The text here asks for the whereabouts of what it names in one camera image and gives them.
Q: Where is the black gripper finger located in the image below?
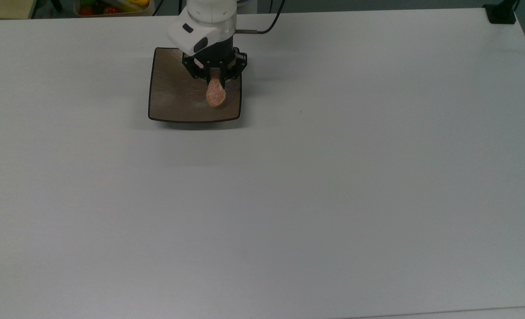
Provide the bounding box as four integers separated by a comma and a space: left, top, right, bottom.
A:
183, 58, 212, 82
222, 53, 248, 82

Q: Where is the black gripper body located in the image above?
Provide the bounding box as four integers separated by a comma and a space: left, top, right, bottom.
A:
182, 36, 248, 81

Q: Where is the orange speckled bread loaf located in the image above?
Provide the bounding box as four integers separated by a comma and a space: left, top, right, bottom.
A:
206, 69, 227, 107

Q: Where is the square brown ceramic plate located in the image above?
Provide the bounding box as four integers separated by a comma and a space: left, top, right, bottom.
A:
148, 47, 243, 124

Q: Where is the beige box of toy fruit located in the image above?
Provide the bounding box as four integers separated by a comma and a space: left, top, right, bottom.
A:
73, 0, 155, 17

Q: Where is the beige wooden board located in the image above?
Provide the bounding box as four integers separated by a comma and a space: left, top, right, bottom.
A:
0, 0, 38, 19

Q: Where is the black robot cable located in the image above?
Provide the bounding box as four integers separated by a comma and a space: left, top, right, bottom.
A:
235, 0, 286, 35

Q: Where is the black table clamp mount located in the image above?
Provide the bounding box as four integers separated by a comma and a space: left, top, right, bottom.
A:
483, 0, 521, 24

